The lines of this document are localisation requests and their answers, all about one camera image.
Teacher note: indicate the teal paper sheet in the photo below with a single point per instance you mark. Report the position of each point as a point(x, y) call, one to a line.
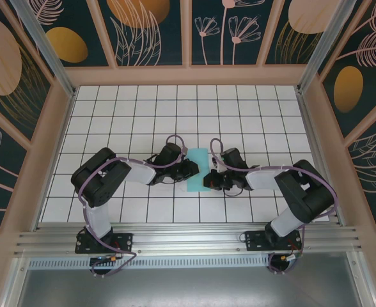
point(197, 153)

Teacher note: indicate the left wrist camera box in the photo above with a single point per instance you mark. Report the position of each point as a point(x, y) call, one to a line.
point(185, 150)

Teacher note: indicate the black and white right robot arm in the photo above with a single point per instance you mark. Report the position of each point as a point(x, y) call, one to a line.
point(306, 195)

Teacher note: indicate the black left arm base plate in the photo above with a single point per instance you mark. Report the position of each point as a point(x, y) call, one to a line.
point(124, 241)

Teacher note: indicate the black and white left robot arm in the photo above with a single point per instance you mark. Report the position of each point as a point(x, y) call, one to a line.
point(95, 188)

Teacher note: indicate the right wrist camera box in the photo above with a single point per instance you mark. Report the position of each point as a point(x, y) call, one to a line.
point(218, 164)

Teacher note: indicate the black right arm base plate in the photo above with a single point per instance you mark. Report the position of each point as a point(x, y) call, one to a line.
point(255, 240)

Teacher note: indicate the aluminium corner post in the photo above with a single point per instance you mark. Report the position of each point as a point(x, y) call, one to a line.
point(324, 44)
point(44, 44)

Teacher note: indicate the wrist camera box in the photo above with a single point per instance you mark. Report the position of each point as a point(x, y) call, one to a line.
point(185, 150)
point(218, 164)

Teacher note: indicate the grey metal panel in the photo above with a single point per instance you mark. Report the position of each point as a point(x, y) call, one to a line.
point(188, 288)

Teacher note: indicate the aluminium side rail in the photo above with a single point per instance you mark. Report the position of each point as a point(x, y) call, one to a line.
point(311, 128)

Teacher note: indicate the aluminium mounting rail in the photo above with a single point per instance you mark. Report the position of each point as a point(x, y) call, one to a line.
point(188, 236)

